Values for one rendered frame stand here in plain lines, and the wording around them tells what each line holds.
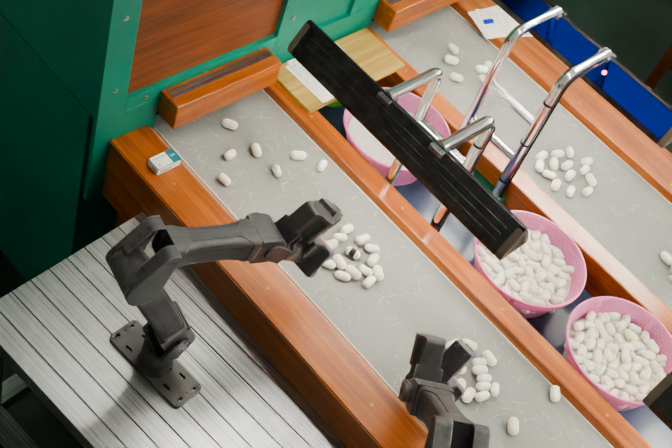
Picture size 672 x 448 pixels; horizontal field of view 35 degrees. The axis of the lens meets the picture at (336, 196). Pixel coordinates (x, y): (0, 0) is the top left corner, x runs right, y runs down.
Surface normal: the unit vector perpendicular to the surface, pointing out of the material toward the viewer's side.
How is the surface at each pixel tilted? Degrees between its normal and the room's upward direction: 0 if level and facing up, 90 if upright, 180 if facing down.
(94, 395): 0
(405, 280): 0
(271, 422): 0
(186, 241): 16
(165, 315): 89
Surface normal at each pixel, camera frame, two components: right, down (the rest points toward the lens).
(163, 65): 0.65, 0.68
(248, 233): 0.48, -0.66
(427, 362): 0.14, 0.04
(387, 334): 0.25, -0.62
